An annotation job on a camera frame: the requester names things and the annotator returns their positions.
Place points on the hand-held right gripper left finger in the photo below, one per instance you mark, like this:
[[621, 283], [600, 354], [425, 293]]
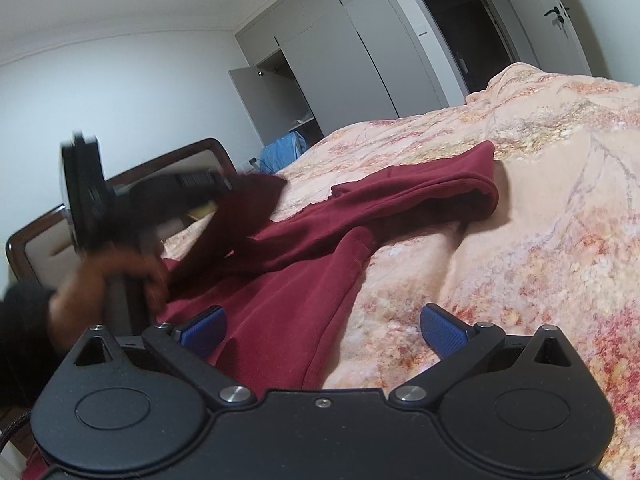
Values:
[[204, 332]]

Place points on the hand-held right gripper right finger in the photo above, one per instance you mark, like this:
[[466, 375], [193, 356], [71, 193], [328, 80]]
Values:
[[442, 332]]

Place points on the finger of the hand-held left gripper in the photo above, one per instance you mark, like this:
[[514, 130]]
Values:
[[192, 182]]

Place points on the dark red pants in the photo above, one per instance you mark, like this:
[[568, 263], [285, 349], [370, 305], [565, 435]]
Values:
[[280, 300]]

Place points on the person's left hand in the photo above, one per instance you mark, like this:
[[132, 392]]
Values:
[[87, 285]]

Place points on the brown wooden headboard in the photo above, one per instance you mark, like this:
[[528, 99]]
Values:
[[45, 250]]

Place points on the blue cloth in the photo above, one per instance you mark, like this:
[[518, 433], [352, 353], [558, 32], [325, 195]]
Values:
[[282, 152]]

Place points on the floral peach blanket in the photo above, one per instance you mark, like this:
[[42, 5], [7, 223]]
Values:
[[500, 240]]

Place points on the grey wardrobe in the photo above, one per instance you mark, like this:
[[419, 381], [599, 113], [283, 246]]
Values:
[[345, 50]]

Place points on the white door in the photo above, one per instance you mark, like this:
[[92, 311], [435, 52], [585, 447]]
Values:
[[545, 35]]

